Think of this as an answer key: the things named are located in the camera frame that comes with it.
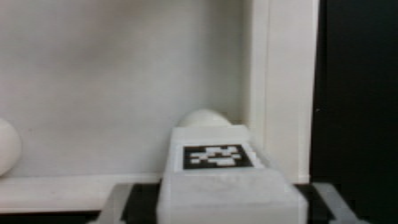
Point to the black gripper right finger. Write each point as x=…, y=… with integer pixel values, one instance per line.
x=330, y=210

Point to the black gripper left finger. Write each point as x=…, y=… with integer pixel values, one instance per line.
x=131, y=205

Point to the white square tabletop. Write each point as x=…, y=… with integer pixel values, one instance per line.
x=113, y=65

